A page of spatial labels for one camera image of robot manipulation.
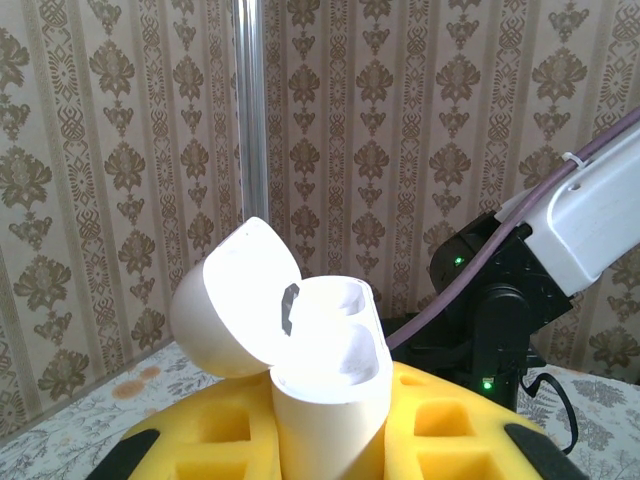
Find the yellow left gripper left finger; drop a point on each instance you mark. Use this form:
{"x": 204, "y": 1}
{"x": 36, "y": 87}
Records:
{"x": 170, "y": 420}

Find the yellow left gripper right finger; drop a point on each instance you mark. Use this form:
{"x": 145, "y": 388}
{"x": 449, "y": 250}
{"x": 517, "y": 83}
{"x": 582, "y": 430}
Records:
{"x": 490, "y": 425}

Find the white earbud charging case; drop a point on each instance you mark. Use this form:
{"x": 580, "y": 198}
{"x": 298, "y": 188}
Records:
{"x": 325, "y": 410}

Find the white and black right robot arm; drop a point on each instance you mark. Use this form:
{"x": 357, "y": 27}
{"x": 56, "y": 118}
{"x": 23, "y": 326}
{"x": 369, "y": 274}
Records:
{"x": 590, "y": 235}

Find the aluminium corner post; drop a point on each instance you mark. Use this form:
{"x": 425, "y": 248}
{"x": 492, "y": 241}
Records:
{"x": 252, "y": 100}

